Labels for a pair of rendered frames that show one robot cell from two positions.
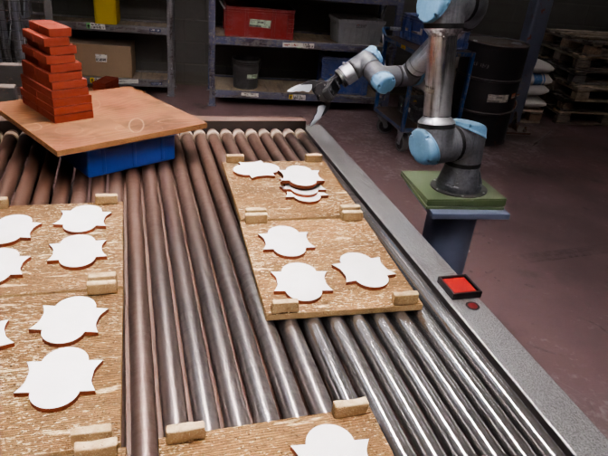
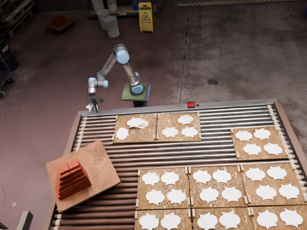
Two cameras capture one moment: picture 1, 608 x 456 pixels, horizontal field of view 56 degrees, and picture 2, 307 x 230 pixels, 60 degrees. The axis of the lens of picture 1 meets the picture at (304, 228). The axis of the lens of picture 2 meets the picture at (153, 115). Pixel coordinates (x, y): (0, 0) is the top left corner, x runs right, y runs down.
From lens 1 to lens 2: 2.08 m
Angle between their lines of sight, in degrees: 53
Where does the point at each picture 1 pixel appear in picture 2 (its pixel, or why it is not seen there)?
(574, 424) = (232, 103)
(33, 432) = (235, 179)
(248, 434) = (236, 147)
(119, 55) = not seen: outside the picture
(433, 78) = (132, 73)
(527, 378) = (220, 105)
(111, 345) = (210, 168)
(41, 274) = (180, 185)
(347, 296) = (195, 124)
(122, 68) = not seen: outside the picture
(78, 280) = (183, 177)
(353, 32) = not seen: outside the picture
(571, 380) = (155, 103)
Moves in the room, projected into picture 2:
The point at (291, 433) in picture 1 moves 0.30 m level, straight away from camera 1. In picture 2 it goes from (236, 140) to (203, 133)
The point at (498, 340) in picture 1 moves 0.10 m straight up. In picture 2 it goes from (209, 105) to (209, 97)
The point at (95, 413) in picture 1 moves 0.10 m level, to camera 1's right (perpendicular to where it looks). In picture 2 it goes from (231, 169) to (232, 160)
